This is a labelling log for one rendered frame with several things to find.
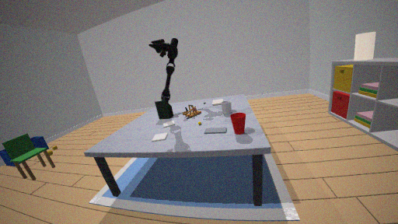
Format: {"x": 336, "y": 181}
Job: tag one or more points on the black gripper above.
{"x": 158, "y": 45}

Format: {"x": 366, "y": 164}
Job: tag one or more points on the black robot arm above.
{"x": 172, "y": 55}

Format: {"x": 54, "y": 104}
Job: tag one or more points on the cream flat rectangular block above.
{"x": 217, "y": 102}

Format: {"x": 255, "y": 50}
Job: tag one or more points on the white cup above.
{"x": 226, "y": 107}

